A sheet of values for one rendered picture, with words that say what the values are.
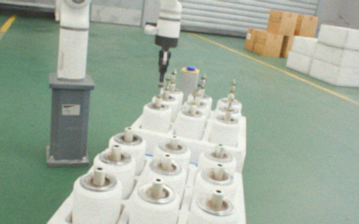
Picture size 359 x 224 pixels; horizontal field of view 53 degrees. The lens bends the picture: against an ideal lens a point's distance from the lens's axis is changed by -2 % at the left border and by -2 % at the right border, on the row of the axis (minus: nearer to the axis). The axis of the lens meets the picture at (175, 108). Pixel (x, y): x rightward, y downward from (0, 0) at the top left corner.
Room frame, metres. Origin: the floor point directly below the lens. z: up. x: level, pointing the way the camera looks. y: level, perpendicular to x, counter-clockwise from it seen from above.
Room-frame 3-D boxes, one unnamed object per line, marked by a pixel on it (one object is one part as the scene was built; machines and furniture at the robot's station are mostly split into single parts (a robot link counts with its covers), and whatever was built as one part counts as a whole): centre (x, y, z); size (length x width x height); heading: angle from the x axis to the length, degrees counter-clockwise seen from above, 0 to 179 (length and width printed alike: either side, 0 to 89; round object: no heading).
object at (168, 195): (0.64, 0.01, 0.25); 0.08 x 0.08 x 0.01
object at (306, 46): (4.13, -1.46, 0.27); 0.39 x 0.39 x 0.18; 23
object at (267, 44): (5.03, -1.11, 0.15); 0.30 x 0.24 x 0.30; 20
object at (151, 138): (1.30, -0.07, 0.09); 0.39 x 0.39 x 0.18; 82
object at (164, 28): (1.20, 0.08, 0.52); 0.11 x 0.09 x 0.06; 96
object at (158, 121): (1.20, 0.06, 0.16); 0.10 x 0.10 x 0.18
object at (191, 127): (1.18, -0.06, 0.16); 0.10 x 0.10 x 0.18
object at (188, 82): (1.60, -0.04, 0.16); 0.07 x 0.07 x 0.31; 82
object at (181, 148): (0.87, -0.01, 0.25); 0.08 x 0.08 x 0.01
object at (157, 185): (0.64, 0.01, 0.26); 0.02 x 0.02 x 0.03
